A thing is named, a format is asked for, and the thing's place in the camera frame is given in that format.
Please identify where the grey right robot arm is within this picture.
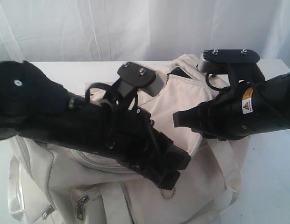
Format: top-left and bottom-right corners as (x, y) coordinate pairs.
(173, 72), (290, 140)

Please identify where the metal keyring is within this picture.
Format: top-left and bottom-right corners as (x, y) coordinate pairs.
(161, 187), (176, 200)

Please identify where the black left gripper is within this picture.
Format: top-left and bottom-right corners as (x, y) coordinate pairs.
(63, 81), (191, 189)

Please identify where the white backdrop curtain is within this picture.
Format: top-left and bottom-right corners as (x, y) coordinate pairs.
(0, 0), (290, 66)

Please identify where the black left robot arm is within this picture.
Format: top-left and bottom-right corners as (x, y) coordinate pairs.
(0, 61), (191, 190)

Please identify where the cream fabric duffel bag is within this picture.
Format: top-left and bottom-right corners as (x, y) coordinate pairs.
(7, 54), (250, 224)

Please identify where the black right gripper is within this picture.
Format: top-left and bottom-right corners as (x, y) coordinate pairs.
(173, 81), (276, 141)

